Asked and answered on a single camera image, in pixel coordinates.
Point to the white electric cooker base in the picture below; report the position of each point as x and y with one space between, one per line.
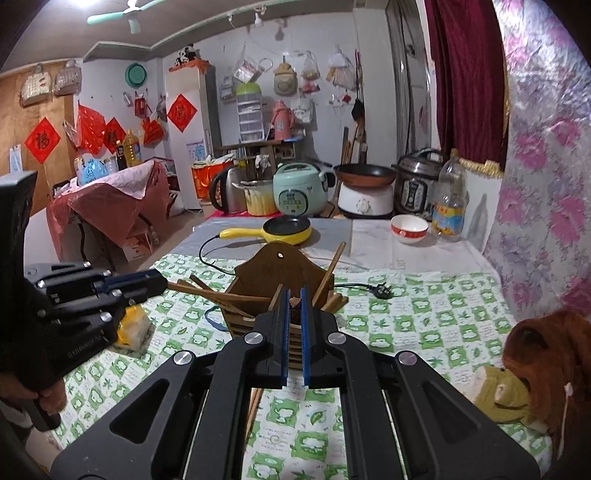
364 203

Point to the red and white bowl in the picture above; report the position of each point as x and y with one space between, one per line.
408 233

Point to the clear hanging plastic bag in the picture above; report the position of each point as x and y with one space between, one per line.
247 69

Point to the black pressure cooker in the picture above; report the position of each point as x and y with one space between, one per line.
415 189

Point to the olive green plush toy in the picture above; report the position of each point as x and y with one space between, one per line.
501 390

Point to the brown wok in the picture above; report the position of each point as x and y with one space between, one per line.
364 175

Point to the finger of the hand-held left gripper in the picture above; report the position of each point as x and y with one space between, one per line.
134 278
115 298

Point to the white tote bag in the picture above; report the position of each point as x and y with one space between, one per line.
302 110

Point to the clear bottle with yellow label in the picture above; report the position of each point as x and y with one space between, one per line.
448 217

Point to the cardboard box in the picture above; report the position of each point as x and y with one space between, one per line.
138 244

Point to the plastic drawer tower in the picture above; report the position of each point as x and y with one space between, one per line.
249 115

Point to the white fridge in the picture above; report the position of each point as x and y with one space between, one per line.
189 157

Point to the white table cloth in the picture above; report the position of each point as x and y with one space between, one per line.
438 256

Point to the large red paper square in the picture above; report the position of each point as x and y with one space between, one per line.
42 140

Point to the red gift bag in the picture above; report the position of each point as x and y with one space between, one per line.
203 181

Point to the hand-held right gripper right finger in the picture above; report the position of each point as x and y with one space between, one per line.
304 341

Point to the steel electric kettle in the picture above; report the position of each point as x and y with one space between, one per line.
231 189

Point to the red plastic bag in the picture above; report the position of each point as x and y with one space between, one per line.
87 127

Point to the green patterned tablecloth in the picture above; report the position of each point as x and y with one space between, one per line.
415 332

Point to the dark sauce bottle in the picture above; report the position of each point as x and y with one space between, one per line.
121 159

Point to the pink thermos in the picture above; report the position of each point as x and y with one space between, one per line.
280 120

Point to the blue and white plastic bag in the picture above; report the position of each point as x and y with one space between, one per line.
88 171

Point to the yellow cooking pot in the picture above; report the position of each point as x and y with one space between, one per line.
261 197

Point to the green ceiling fan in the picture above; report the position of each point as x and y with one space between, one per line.
106 17

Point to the white hanging bag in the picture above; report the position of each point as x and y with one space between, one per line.
341 71

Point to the grey table mat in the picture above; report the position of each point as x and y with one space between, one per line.
323 240

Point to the dark red curtain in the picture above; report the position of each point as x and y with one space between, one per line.
461 69

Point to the beige hanging hat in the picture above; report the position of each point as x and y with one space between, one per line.
284 78

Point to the brown wooden chopstick holder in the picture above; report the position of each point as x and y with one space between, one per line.
277 267

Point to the brown plush toy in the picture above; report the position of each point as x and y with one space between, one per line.
545 350

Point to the panda plush toy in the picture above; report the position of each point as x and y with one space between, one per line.
187 55

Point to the single brown chopstick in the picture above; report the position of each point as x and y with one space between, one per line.
198 282
207 292
231 310
339 261
277 295

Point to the small red paper square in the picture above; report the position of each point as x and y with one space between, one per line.
113 136

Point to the yellow tissue pack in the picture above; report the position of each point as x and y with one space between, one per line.
131 328

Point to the beige handbag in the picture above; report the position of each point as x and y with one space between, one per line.
34 87
68 78

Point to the mint green rice cooker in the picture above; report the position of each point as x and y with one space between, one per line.
298 189

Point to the green round basin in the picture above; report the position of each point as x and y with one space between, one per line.
136 74

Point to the yellow cooking oil bottle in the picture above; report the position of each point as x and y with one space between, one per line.
133 152

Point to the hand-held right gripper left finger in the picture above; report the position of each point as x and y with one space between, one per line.
282 341

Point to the brown wooden door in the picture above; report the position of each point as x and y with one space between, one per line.
14 134

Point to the blue rubber band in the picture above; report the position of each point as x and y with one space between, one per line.
210 319

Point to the pink floral wall sheet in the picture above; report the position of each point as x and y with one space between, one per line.
540 184

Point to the red paper square on fridge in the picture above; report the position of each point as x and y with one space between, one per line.
181 112

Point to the red plastic table cover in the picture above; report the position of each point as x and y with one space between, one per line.
101 207

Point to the hanging bag with red contents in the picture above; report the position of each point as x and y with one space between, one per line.
310 71

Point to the person's left hand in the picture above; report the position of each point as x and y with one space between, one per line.
53 398

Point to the yellow electric frying pan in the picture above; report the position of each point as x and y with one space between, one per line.
286 236

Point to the red folded decoration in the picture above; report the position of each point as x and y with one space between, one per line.
152 131

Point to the white floral cloth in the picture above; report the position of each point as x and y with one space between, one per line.
134 177

